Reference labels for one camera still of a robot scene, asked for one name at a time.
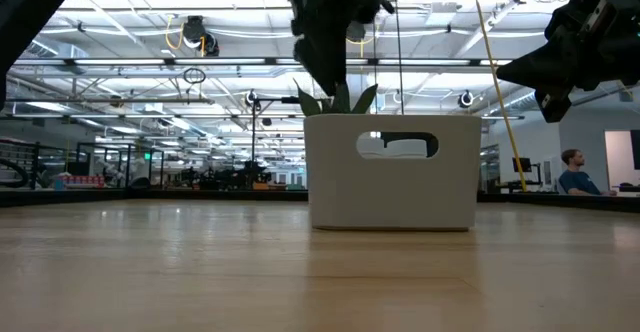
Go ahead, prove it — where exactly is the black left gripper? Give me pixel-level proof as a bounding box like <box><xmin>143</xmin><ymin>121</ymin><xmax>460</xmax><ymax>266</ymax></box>
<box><xmin>283</xmin><ymin>0</ymin><xmax>396</xmax><ymax>98</ymax></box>

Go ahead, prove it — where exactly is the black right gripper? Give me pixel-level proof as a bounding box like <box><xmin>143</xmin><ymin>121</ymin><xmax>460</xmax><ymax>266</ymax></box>
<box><xmin>494</xmin><ymin>0</ymin><xmax>640</xmax><ymax>123</ymax></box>

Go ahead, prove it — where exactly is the green snake plant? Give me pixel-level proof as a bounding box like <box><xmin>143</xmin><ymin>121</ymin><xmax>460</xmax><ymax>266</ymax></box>
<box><xmin>293</xmin><ymin>79</ymin><xmax>380</xmax><ymax>118</ymax></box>

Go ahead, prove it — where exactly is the black pole stand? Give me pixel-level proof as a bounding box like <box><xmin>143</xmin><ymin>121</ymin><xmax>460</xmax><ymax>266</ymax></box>
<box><xmin>244</xmin><ymin>89</ymin><xmax>301</xmax><ymax>163</ymax></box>

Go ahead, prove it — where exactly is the person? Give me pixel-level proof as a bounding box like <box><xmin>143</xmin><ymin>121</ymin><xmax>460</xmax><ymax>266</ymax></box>
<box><xmin>558</xmin><ymin>148</ymin><xmax>619</xmax><ymax>197</ymax></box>

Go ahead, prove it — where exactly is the yellow hanging cable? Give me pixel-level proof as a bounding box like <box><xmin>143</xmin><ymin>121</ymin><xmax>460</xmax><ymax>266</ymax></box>
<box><xmin>468</xmin><ymin>0</ymin><xmax>529</xmax><ymax>193</ymax></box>

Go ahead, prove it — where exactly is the black hanging cable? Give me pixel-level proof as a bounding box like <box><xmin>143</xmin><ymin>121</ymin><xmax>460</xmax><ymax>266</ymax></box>
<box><xmin>391</xmin><ymin>0</ymin><xmax>405</xmax><ymax>116</ymax></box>

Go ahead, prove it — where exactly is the black aluminium table frame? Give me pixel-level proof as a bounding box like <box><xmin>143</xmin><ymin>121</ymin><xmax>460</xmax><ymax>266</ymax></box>
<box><xmin>0</xmin><ymin>186</ymin><xmax>640</xmax><ymax>214</ymax></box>

